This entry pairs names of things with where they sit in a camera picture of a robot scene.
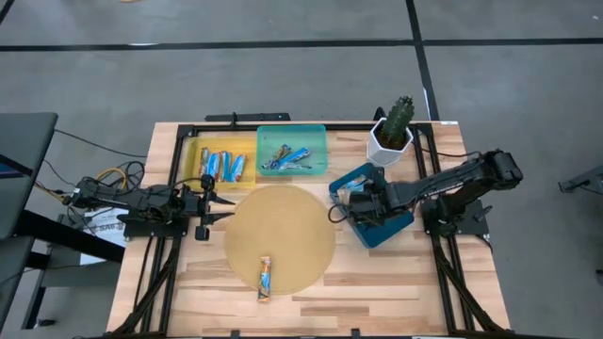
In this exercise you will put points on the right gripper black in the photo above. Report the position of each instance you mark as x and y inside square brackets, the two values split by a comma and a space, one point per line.
[374, 202]

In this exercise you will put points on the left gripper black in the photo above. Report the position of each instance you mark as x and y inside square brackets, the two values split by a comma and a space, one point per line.
[205, 207]

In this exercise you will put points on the light blue granola bar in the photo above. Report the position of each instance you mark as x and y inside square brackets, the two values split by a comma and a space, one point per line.
[204, 162]
[237, 168]
[297, 166]
[226, 166]
[213, 168]

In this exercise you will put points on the bright blue granola bar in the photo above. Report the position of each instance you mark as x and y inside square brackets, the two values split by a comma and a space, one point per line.
[297, 155]

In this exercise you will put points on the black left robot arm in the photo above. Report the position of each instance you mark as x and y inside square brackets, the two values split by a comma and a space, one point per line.
[141, 202]

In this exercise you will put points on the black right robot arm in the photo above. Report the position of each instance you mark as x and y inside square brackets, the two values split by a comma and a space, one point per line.
[447, 181]

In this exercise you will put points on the orange blue granola bar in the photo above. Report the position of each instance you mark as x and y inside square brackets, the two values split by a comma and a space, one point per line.
[265, 280]

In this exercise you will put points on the dark blue tray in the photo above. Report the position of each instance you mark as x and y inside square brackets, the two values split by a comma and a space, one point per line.
[377, 235]

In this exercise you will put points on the yellow plastic bin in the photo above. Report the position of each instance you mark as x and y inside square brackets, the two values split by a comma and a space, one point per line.
[193, 179]

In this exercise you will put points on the white plant pot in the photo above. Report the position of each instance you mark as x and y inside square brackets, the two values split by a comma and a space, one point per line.
[377, 153]

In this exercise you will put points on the round woven straw placemat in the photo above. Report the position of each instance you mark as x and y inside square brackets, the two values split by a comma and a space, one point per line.
[282, 221]

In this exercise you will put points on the green cactus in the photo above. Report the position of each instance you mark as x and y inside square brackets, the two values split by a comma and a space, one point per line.
[398, 122]

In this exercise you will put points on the teal plastic bin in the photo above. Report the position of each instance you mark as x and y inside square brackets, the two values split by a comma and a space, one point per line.
[311, 136]

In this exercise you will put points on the white paper sheet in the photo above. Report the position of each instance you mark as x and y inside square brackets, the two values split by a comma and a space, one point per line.
[110, 223]

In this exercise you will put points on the dark grey desk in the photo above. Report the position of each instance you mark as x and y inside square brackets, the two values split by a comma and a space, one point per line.
[28, 141]

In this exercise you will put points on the small black foot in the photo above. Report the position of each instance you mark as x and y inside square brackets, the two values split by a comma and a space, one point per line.
[44, 322]

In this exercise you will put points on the grey stand foot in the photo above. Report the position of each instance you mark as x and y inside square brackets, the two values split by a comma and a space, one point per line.
[584, 179]

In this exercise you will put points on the black aluminium table frame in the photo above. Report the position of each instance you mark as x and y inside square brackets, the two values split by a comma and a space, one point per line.
[212, 128]

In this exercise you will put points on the small black bracket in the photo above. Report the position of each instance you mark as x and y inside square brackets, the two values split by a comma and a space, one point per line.
[379, 114]

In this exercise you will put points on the black bar-shaped camera device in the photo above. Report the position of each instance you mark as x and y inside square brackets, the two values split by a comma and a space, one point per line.
[254, 117]

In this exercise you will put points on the black desk leg frame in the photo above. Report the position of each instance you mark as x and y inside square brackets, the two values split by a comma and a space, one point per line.
[70, 235]

